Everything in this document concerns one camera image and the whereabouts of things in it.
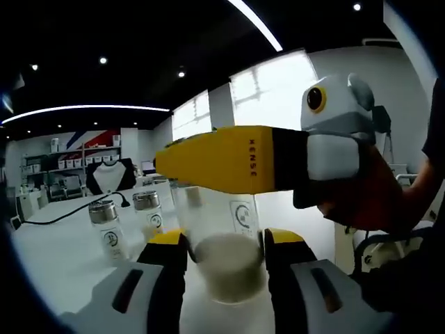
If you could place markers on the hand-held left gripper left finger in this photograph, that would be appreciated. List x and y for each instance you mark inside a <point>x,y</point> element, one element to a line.
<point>156,295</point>

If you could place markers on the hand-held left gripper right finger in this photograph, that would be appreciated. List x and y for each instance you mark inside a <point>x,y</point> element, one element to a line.
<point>295,295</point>

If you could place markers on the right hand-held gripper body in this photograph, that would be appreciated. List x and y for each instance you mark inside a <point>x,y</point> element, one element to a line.
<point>344,108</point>

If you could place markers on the small seasoning bottle white contents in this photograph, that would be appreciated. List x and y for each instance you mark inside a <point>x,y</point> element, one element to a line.
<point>111,240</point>

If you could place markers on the tall seasoning bottle pale contents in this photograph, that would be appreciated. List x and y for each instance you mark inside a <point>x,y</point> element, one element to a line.
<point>226,264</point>

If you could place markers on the small seasoning bottle beige contents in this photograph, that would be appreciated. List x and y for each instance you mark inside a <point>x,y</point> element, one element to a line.
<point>149,215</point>

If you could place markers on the person's right hand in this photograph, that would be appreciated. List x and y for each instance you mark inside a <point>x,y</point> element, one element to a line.
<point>375,202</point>

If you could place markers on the desktop monitor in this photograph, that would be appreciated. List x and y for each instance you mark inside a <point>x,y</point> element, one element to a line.
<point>148,166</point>

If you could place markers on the white office chair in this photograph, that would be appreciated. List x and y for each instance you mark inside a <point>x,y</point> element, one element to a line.
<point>368,243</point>

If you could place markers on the person's body in dark clothing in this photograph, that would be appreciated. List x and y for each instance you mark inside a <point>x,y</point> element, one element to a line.
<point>400,278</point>

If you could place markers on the black chair with white shirt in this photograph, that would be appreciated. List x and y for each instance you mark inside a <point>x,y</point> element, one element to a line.
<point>111,175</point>

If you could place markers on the long ceiling light strip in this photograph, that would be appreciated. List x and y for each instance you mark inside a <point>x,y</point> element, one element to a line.
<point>257,24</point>

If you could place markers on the curved ceiling light strip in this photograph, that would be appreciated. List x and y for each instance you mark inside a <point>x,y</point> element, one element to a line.
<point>87,109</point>

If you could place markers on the storage shelf with white boxes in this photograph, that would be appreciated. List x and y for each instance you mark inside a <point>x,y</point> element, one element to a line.
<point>69,160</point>

